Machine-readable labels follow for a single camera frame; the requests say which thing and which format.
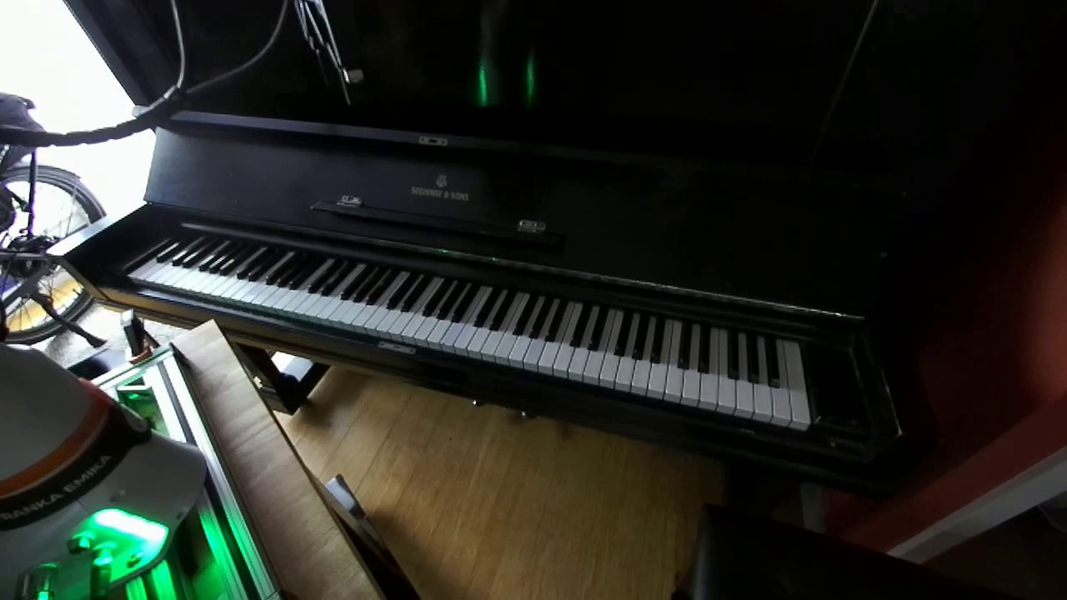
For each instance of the white robot base orange band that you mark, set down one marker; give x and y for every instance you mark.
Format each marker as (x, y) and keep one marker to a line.
(68, 444)

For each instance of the black bracket under board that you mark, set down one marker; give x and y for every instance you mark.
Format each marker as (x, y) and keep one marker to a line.
(372, 543)

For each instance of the black stand foot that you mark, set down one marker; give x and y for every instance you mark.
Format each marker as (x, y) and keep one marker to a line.
(286, 379)

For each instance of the aluminium frame with green light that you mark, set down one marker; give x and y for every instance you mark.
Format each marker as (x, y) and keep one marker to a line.
(179, 404)

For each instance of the white baseboard strip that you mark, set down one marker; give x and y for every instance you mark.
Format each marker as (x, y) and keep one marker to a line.
(979, 505)

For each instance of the black piano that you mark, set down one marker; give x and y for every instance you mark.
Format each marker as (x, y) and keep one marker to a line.
(334, 189)

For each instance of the brown wooden board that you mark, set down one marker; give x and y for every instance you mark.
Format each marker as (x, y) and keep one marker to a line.
(254, 469)

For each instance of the black bicycle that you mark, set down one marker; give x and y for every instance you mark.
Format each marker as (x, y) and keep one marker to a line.
(35, 221)

